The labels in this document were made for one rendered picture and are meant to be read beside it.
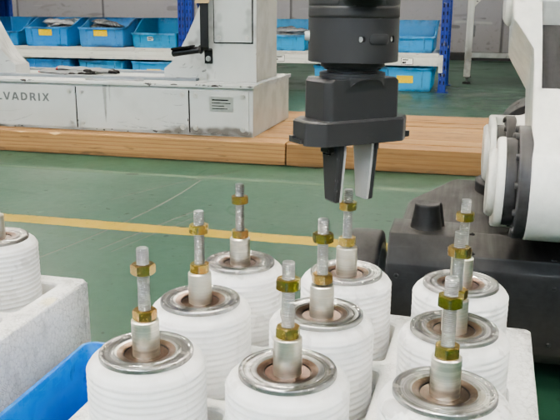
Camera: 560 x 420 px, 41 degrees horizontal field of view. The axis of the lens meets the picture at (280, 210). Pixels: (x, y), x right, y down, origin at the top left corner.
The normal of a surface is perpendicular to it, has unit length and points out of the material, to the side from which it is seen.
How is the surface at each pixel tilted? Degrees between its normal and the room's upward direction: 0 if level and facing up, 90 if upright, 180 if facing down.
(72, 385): 88
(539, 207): 103
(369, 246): 24
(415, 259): 45
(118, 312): 0
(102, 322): 0
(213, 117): 90
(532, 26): 41
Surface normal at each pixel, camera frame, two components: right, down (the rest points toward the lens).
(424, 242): -0.17, -0.51
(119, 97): -0.24, 0.25
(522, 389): 0.00, -0.97
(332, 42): -0.51, 0.22
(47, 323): 0.97, 0.07
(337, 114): 0.47, 0.22
